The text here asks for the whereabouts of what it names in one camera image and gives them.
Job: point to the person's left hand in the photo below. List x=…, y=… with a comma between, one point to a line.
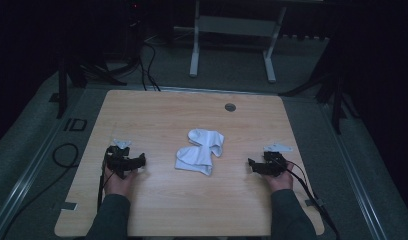
x=117, y=186

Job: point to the person's right hand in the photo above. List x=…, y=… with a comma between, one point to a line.
x=280, y=183

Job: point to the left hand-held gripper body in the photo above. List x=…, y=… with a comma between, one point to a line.
x=118, y=160

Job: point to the white desk frame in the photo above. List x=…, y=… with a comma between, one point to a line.
x=237, y=26

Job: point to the white sock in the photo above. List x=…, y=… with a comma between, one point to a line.
x=208, y=140
x=192, y=160

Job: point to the black metal stand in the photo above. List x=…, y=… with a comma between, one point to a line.
x=337, y=96
x=62, y=83

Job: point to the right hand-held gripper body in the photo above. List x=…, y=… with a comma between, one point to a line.
x=273, y=165

